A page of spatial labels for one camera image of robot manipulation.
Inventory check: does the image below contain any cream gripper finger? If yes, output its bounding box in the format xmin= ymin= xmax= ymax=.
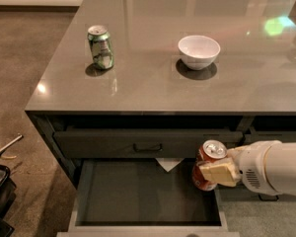
xmin=227 ymin=145 xmax=247 ymax=159
xmin=199 ymin=158 xmax=241 ymax=187

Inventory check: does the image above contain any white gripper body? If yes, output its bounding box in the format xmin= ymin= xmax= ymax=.
xmin=236 ymin=140 xmax=280 ymax=196

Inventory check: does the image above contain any red coke can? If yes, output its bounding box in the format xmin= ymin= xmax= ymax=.
xmin=191 ymin=140 xmax=227 ymax=192

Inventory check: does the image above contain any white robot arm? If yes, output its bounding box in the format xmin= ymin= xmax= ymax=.
xmin=199 ymin=140 xmax=296 ymax=197

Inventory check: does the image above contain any grey right bottom drawer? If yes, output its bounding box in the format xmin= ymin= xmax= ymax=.
xmin=219 ymin=187 xmax=296 ymax=202

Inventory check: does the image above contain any grey right top drawer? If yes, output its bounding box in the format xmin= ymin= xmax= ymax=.
xmin=244 ymin=127 xmax=296 ymax=144

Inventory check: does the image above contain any white paper in drawer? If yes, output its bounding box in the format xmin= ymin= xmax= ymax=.
xmin=157 ymin=158 xmax=183 ymax=172

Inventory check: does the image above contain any grey open middle drawer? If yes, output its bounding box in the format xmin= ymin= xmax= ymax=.
xmin=56 ymin=159 xmax=240 ymax=237

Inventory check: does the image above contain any green soda can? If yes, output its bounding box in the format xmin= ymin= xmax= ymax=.
xmin=87 ymin=25 xmax=114 ymax=70

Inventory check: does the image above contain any white ceramic bowl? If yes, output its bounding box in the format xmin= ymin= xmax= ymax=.
xmin=178 ymin=36 xmax=221 ymax=70

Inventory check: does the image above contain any dark grey cabinet counter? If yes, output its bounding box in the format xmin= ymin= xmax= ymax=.
xmin=26 ymin=0 xmax=296 ymax=182

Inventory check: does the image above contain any metal rod on floor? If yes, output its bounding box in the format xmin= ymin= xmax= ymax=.
xmin=0 ymin=134 xmax=23 ymax=160

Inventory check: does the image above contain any black bin with bottles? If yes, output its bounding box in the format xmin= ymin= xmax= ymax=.
xmin=0 ymin=165 xmax=16 ymax=237

